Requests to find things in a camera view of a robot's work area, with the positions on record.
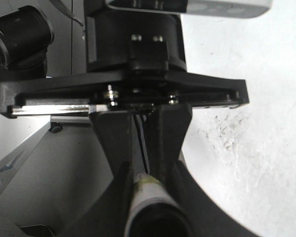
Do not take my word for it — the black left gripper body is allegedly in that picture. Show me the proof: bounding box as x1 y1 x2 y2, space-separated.
0 0 249 118

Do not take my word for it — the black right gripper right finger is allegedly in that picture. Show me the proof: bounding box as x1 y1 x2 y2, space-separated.
174 161 256 237

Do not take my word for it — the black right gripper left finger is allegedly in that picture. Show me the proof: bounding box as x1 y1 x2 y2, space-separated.
64 161 132 237

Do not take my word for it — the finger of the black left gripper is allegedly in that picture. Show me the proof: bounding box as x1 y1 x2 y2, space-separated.
89 111 135 195
145 103 192 186

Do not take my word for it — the white whiteboard marker pen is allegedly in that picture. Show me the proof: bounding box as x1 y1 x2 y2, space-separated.
123 116 194 237

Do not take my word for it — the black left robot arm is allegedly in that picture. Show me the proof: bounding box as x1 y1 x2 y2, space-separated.
0 0 249 190

